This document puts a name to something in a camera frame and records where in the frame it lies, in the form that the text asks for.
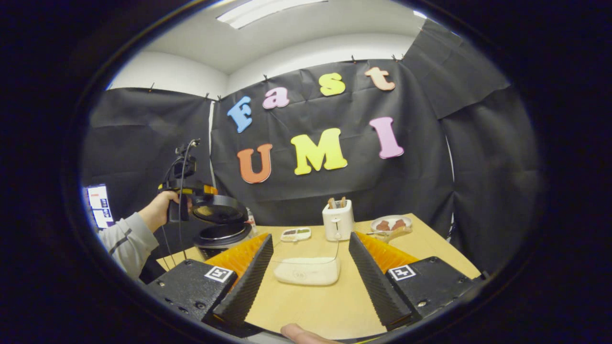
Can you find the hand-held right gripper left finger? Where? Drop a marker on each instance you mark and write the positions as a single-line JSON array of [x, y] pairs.
[[246, 286]]

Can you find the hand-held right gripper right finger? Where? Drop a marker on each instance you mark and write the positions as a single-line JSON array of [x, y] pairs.
[[375, 286]]

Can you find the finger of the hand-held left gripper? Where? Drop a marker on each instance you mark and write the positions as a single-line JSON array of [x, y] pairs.
[[206, 190]]

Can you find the grey rice cooker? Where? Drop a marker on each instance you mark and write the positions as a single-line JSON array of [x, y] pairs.
[[220, 236]]

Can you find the small clear water bottle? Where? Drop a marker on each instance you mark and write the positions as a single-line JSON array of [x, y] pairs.
[[251, 222]]

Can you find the reddish meat slice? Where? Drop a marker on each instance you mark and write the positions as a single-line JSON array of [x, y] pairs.
[[382, 225], [398, 224]]

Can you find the white round plate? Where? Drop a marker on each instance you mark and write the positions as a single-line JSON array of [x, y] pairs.
[[393, 217]]

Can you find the white divided grain dish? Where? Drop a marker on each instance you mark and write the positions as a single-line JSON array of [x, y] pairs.
[[296, 234]]

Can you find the white toaster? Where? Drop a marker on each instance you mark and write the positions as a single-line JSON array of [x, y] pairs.
[[337, 220]]

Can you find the white printed notice sheet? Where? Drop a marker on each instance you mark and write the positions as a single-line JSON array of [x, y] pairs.
[[98, 205]]

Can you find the black backdrop cloth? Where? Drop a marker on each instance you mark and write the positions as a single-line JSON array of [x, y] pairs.
[[478, 191]]

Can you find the large ceiling light panel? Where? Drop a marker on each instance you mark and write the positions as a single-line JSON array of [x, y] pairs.
[[267, 12]]

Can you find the small ceiling light panel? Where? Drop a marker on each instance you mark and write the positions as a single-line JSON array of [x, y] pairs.
[[420, 14]]

